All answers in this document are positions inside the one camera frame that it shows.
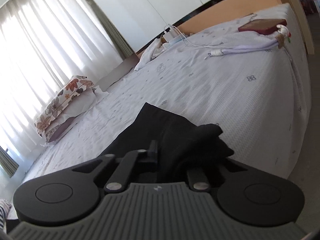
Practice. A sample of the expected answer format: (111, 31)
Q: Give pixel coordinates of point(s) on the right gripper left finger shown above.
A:
(120, 178)

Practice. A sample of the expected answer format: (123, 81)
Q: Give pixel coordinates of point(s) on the white crumpled cloth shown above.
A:
(153, 51)

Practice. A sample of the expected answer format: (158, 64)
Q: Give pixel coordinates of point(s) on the right green curtain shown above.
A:
(118, 40)

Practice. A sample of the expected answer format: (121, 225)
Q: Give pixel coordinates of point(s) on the green curtain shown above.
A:
(7, 163)
(118, 40)

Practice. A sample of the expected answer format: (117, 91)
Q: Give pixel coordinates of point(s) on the floral pillow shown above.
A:
(73, 89)

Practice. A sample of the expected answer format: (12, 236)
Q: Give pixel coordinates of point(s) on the red smartphone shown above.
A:
(263, 26)

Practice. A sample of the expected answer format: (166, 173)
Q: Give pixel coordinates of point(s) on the wooden bed headboard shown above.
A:
(218, 11)

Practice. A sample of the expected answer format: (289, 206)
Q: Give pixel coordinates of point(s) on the left green curtain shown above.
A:
(7, 163)

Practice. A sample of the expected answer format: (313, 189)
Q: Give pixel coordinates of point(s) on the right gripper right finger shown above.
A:
(198, 182)

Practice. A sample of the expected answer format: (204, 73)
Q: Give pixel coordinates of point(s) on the white patterned bed sheet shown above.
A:
(261, 100)

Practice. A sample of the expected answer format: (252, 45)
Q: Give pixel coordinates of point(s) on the white and mauve pillow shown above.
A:
(81, 104)

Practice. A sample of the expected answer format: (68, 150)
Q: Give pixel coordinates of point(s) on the white charger plug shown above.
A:
(170, 35)

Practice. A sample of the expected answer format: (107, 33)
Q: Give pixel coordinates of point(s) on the black pants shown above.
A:
(181, 146)

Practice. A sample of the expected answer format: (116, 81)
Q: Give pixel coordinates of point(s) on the blue white striped garment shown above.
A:
(5, 207)

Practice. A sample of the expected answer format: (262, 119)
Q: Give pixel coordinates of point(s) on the white sheer curtain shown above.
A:
(43, 44)

